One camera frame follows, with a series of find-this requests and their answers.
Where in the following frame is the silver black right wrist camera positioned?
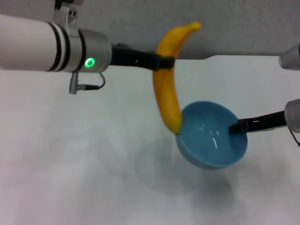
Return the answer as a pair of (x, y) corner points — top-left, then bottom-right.
(278, 44), (300, 70)

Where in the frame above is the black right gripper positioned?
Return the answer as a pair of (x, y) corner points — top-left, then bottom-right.
(228, 110), (288, 135)

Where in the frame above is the yellow banana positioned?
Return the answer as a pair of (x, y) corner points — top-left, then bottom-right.
(152, 22), (202, 135)

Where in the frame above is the blue bowl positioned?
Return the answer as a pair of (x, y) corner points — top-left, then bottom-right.
(175, 100), (248, 171)

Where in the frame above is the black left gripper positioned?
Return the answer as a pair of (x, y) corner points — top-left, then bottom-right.
(110, 43), (175, 71)

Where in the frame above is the arm connector cable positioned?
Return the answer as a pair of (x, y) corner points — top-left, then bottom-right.
(289, 127), (300, 147)
(68, 72), (106, 95)

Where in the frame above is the right arm connector cable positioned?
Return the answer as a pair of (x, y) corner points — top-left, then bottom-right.
(289, 127), (300, 147)

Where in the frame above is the left arm connector cable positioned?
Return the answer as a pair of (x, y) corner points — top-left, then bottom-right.
(68, 72), (106, 95)

